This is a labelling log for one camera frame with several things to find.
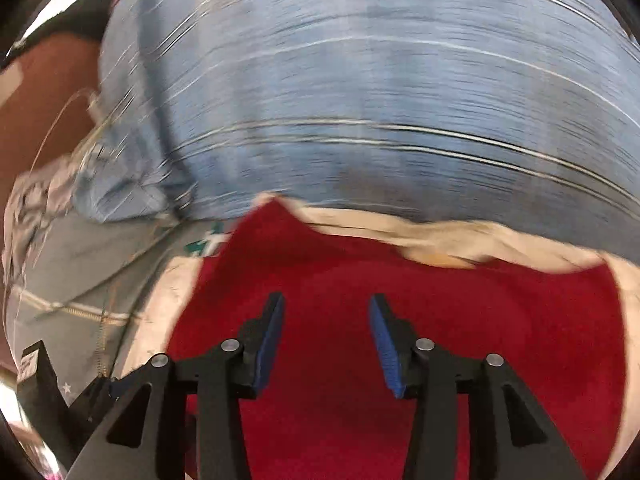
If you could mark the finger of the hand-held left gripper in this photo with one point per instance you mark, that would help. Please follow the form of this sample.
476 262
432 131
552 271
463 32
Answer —
102 395

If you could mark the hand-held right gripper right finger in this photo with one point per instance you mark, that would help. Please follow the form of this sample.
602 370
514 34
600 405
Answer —
387 355

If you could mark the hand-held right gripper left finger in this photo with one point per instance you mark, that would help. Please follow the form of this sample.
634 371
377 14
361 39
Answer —
270 350

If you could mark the red garment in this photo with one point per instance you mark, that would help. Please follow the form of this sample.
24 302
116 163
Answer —
325 270

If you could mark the grey patterned bed sheet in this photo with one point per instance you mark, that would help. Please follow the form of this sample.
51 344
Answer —
100 270

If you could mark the cream leaf-print cloth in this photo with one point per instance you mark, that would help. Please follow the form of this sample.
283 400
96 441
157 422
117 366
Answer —
450 240

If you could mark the white satin cloth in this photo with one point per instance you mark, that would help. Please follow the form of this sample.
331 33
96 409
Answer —
35 200

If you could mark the crumpled blue plaid pillow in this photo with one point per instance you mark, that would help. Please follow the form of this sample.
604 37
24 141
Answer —
120 190

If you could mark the large blue plaid pillow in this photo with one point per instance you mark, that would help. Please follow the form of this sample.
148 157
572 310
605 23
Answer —
375 110

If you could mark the brown headboard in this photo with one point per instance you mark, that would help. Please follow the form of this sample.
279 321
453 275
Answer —
40 100

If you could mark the dark cloth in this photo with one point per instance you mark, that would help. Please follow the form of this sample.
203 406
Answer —
75 15

